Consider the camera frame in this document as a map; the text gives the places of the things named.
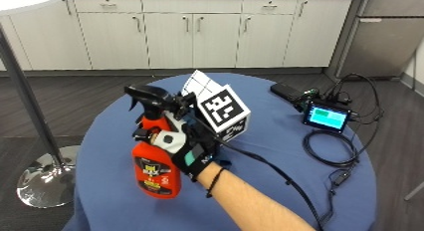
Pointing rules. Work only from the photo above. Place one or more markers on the black wrist band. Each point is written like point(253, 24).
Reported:
point(214, 183)

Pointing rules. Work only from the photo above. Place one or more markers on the red spray bottle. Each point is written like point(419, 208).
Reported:
point(154, 171)

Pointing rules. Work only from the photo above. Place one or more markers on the green circuit board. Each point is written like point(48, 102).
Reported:
point(309, 95)

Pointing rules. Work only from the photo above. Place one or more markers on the black power bank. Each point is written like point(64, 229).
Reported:
point(286, 91)

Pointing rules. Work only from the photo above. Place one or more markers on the white cabinets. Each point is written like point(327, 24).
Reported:
point(168, 38)

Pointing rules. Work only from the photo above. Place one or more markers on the white marker cube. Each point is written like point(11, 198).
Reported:
point(221, 106)

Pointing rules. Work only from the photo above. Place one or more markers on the stainless steel refrigerator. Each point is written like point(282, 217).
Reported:
point(384, 42)

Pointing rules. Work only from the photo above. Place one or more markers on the blue tablecloth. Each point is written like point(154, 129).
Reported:
point(274, 191)

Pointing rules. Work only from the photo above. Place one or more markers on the white round table top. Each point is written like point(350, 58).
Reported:
point(21, 0)

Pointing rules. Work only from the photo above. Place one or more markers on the small screen device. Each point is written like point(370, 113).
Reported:
point(327, 117)

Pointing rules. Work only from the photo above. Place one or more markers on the chrome base table stand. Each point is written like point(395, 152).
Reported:
point(41, 178)

